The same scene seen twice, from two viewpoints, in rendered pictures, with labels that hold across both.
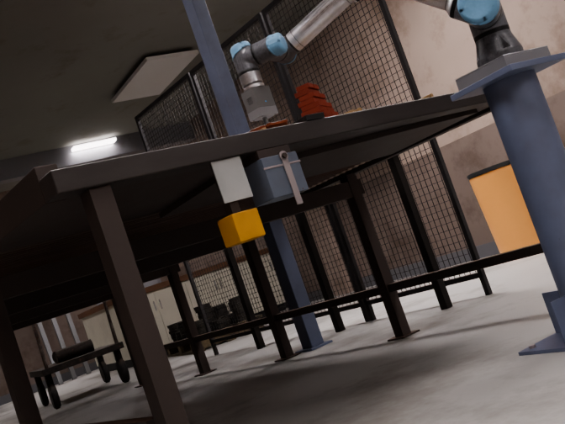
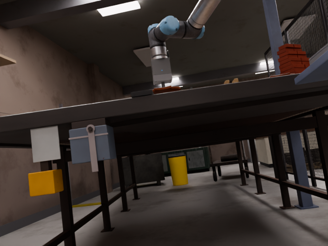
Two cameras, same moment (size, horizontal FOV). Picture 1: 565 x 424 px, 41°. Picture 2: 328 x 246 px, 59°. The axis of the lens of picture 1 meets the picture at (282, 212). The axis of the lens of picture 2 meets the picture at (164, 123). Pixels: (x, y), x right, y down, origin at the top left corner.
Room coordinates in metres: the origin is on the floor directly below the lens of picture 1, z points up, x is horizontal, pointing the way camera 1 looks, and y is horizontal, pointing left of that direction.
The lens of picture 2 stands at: (1.58, -0.90, 0.70)
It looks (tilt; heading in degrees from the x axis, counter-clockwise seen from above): 6 degrees up; 41
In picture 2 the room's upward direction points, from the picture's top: 8 degrees counter-clockwise
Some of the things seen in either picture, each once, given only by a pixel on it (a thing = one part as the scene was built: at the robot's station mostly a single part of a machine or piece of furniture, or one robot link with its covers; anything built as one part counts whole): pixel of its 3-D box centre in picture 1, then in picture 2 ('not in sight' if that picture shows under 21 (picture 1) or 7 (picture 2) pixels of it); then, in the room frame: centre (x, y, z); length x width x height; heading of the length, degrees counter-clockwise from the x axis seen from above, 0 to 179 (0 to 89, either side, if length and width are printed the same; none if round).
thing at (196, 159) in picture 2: not in sight; (181, 161); (9.32, 5.30, 0.37); 1.85 x 1.69 x 0.74; 122
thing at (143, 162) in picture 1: (350, 124); (192, 99); (2.44, -0.30, 0.89); 2.08 x 0.09 x 0.06; 129
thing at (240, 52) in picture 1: (245, 59); (156, 37); (2.58, -0.05, 1.24); 0.09 x 0.08 x 0.11; 69
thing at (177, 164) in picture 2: not in sight; (178, 170); (6.55, 3.20, 0.31); 0.40 x 0.40 x 0.63
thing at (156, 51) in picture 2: (251, 80); (159, 53); (2.59, -0.05, 1.17); 0.08 x 0.08 x 0.05
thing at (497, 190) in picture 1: (511, 209); not in sight; (5.90, -1.68, 0.36); 0.47 x 0.46 x 0.73; 120
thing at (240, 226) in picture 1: (232, 201); (44, 160); (2.08, 0.12, 0.74); 0.09 x 0.08 x 0.24; 129
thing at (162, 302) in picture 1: (182, 311); (300, 145); (10.01, 1.69, 0.42); 2.15 x 1.74 x 0.84; 122
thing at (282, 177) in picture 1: (277, 179); (92, 146); (2.19, -0.02, 0.77); 0.14 x 0.11 x 0.18; 129
